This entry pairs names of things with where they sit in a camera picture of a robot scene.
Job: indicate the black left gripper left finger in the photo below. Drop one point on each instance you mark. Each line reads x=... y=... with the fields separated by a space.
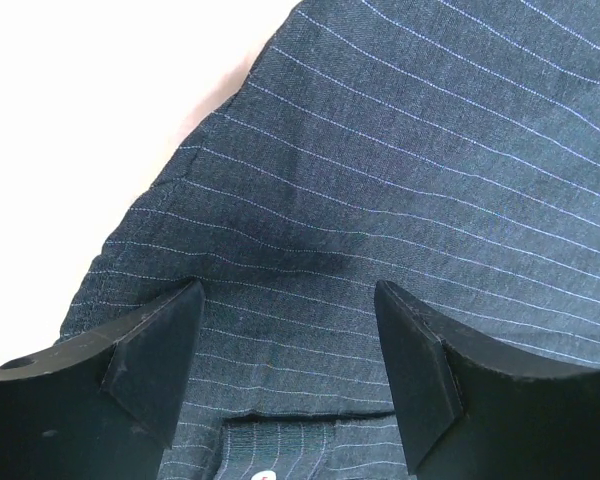
x=104 y=404

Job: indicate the black pinstriped long sleeve shirt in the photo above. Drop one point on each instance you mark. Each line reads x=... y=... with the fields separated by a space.
x=451 y=147

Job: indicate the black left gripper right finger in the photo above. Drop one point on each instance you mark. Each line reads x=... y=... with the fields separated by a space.
x=469 y=406

